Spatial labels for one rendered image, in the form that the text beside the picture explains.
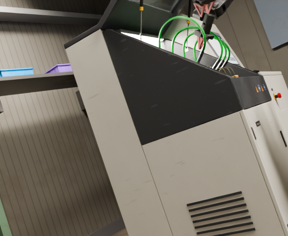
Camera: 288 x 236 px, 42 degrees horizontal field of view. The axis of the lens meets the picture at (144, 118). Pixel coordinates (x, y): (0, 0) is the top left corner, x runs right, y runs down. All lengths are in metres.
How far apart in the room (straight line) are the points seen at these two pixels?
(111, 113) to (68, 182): 1.95
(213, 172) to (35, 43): 2.90
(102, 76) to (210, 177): 0.80
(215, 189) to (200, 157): 0.17
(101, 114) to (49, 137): 1.86
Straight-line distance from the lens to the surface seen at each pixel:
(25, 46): 4.21
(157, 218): 2.09
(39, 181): 3.77
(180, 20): 2.68
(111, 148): 2.14
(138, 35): 2.32
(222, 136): 1.83
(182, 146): 1.92
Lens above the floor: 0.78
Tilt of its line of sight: 4 degrees up
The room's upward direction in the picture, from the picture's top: 19 degrees counter-clockwise
